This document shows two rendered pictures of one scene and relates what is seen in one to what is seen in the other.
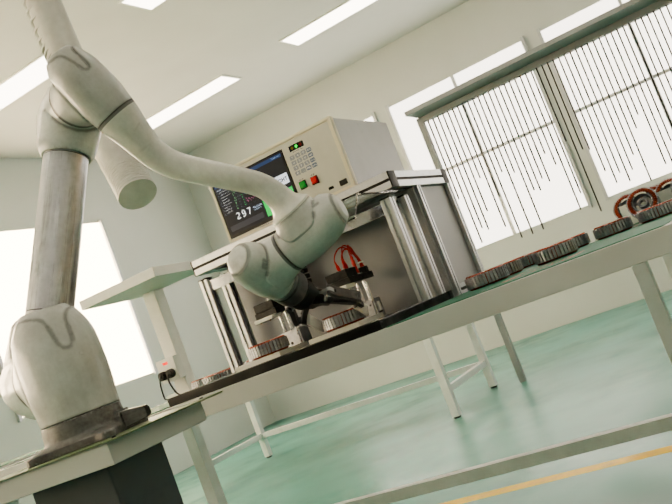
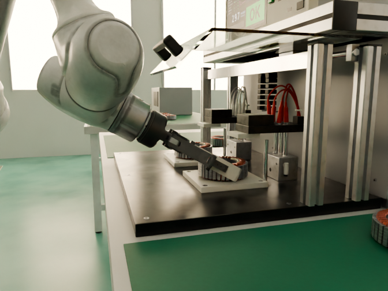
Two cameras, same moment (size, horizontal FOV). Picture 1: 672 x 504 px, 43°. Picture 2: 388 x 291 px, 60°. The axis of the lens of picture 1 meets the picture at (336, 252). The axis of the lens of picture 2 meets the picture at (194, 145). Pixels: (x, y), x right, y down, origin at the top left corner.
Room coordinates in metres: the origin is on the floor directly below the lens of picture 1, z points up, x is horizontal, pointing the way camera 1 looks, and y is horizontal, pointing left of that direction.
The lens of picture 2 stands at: (1.63, -0.45, 0.97)
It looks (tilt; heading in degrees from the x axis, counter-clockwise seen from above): 9 degrees down; 47
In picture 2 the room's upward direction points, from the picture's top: straight up
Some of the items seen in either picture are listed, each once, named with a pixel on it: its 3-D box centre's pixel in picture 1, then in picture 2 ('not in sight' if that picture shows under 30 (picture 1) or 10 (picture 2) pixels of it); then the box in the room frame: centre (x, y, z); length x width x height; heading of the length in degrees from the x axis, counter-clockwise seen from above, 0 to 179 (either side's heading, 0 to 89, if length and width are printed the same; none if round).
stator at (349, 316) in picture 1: (343, 318); (223, 167); (2.19, 0.04, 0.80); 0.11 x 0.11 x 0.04
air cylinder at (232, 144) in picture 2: (295, 338); (238, 148); (2.43, 0.19, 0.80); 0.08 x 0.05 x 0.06; 63
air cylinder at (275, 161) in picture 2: (367, 311); (279, 165); (2.32, -0.02, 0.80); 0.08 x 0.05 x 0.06; 63
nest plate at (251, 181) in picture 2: (346, 328); (222, 178); (2.19, 0.04, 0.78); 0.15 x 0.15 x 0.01; 63
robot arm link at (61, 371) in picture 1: (60, 361); not in sight; (1.65, 0.57, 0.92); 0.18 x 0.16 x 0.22; 33
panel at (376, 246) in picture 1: (332, 279); (294, 110); (2.47, 0.04, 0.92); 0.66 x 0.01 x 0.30; 63
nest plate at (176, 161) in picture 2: (271, 356); (193, 158); (2.30, 0.26, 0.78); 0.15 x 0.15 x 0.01; 63
